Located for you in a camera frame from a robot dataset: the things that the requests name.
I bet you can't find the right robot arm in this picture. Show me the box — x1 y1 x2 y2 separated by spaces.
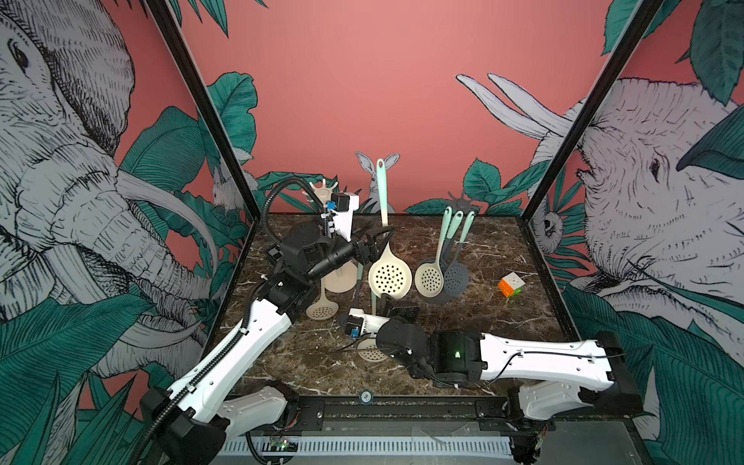
341 309 642 422

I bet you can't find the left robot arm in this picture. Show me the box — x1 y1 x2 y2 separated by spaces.
129 176 395 464

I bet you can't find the beige utensil rack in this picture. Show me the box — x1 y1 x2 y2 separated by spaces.
311 180 358 294

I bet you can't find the small circuit board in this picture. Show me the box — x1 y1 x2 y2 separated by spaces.
265 437 298 455

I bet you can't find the black white checkerboard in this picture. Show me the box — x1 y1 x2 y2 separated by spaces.
265 246 283 265

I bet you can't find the white vent strip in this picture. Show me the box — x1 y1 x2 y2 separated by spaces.
252 436 513 459

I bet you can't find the colourful puzzle cube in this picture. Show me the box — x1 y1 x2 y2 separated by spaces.
498 272 525 298

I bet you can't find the left black frame post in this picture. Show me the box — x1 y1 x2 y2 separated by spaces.
145 0 261 223

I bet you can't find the right black frame post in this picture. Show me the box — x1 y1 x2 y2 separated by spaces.
520 0 664 224

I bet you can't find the black front rail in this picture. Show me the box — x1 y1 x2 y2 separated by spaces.
231 394 629 434

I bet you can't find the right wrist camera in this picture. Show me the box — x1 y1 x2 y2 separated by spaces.
339 308 365 339

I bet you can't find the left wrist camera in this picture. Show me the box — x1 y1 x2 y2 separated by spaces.
321 192 360 241

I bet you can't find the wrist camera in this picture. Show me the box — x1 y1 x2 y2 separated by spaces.
339 308 365 339
321 192 360 241

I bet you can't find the grey skimmer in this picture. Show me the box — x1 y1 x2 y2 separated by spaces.
444 210 478 298
431 210 464 305

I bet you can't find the beige skimmer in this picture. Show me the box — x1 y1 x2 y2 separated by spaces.
305 279 339 321
415 207 453 298
356 293 388 362
368 159 413 300

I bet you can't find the black frame post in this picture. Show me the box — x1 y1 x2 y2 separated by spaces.
520 0 664 224
145 0 261 223

